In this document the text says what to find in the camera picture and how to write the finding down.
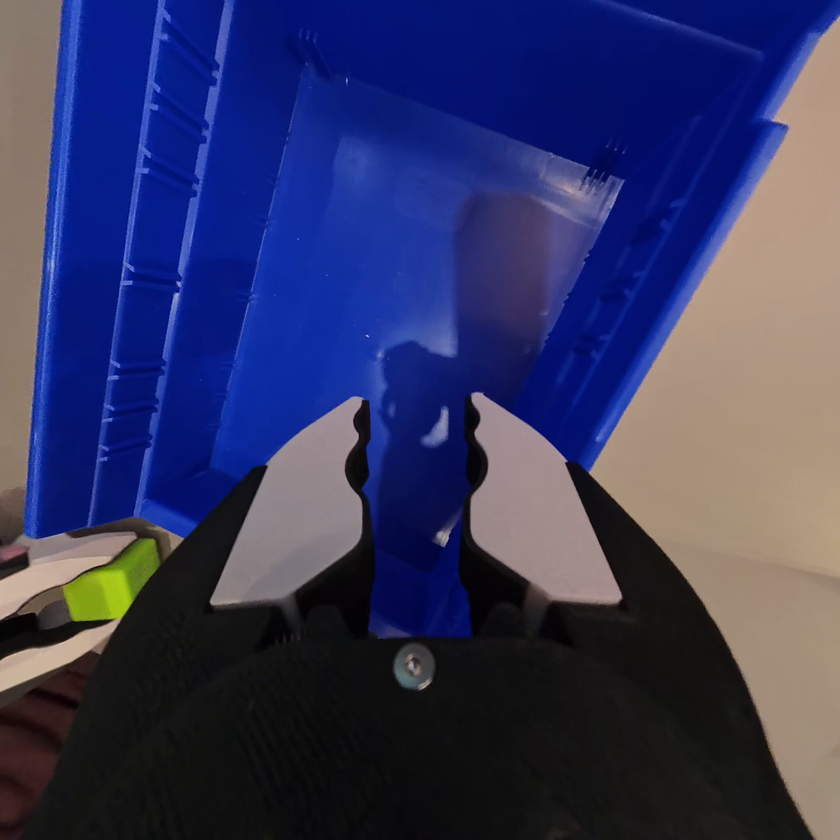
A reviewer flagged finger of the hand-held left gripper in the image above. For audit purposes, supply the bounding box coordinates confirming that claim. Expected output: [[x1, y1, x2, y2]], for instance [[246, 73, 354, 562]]
[[0, 521, 174, 618], [0, 615, 119, 704]]

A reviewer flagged green magnetic cube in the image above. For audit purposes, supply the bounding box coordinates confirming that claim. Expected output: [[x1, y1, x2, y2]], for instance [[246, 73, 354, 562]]
[[63, 539, 162, 623]]

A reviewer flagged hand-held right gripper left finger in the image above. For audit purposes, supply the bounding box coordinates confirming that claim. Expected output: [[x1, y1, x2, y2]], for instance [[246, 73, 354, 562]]
[[210, 397, 376, 628]]

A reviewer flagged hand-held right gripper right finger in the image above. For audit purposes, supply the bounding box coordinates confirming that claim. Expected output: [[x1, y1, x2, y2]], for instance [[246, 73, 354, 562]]
[[460, 392, 624, 634]]

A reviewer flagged blue plastic bin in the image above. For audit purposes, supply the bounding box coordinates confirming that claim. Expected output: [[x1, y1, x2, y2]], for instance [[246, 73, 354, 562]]
[[27, 0, 830, 640]]

